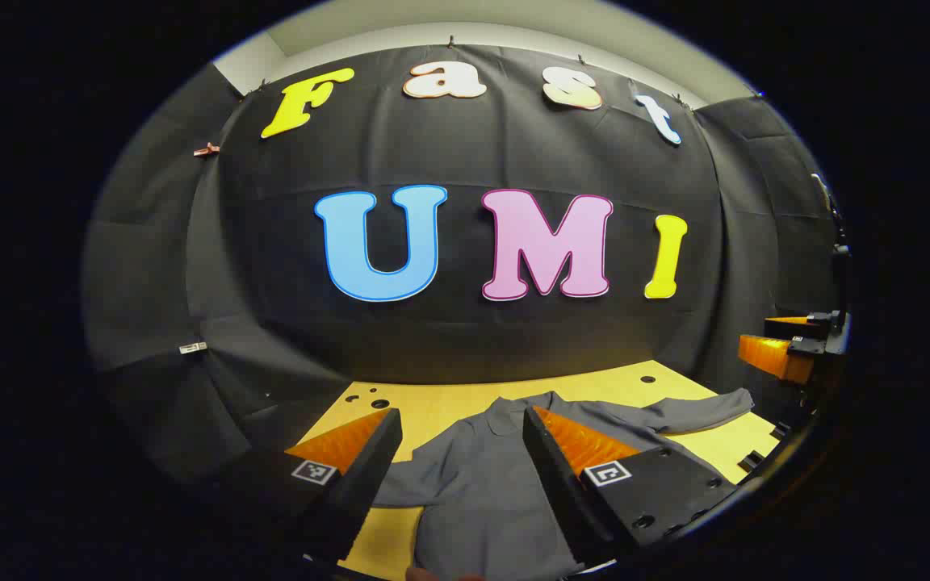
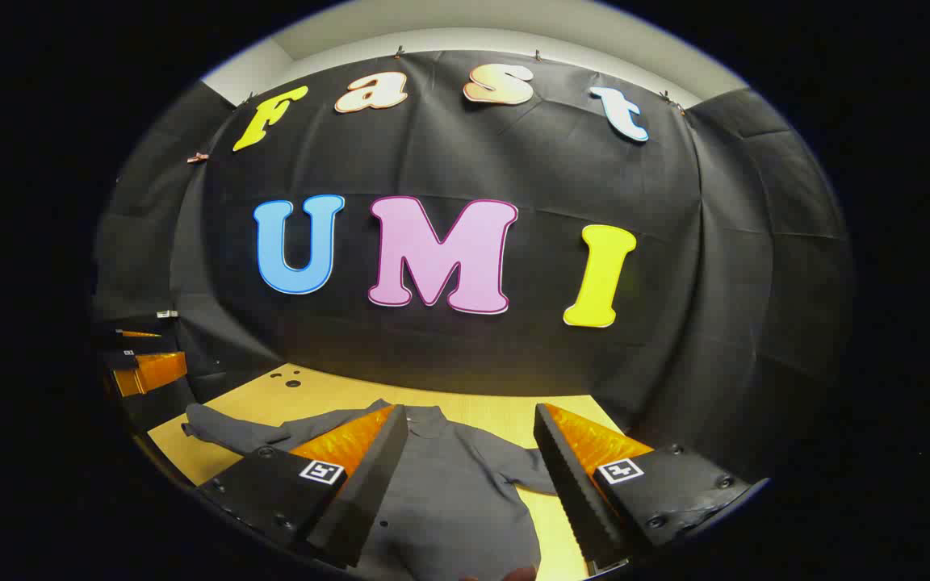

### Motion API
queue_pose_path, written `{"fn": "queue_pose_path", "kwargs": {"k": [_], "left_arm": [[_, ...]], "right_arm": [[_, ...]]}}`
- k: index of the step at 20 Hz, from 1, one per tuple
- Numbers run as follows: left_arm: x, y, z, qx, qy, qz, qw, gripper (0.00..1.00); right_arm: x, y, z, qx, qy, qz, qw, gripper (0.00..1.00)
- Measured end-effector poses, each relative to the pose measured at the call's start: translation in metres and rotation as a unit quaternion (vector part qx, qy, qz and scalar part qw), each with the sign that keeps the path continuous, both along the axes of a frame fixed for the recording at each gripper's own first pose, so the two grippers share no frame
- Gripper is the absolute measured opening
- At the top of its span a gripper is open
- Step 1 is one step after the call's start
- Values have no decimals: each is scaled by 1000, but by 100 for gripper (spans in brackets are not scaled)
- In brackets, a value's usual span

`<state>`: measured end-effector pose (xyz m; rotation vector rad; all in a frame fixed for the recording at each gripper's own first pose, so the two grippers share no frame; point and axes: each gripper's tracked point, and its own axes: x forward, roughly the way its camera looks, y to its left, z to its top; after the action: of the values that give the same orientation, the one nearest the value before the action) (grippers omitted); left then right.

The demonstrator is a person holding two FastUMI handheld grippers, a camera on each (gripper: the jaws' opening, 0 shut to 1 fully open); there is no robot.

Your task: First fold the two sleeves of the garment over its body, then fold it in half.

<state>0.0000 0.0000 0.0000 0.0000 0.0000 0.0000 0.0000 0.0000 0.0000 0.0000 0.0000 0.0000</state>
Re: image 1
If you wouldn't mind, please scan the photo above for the black backdrop cloth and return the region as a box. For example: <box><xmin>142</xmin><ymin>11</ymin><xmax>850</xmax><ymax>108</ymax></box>
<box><xmin>82</xmin><ymin>44</ymin><xmax>847</xmax><ymax>485</ymax></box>

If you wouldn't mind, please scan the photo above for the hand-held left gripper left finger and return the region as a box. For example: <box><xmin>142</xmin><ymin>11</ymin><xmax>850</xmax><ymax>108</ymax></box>
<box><xmin>207</xmin><ymin>408</ymin><xmax>404</xmax><ymax>566</ymax></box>

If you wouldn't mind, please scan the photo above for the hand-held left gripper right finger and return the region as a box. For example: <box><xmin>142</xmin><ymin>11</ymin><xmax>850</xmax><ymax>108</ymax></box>
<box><xmin>522</xmin><ymin>406</ymin><xmax>739</xmax><ymax>570</ymax></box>

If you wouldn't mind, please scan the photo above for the grey button-up shirt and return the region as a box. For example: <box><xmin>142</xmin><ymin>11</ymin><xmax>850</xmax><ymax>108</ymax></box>
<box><xmin>372</xmin><ymin>387</ymin><xmax>756</xmax><ymax>581</ymax></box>

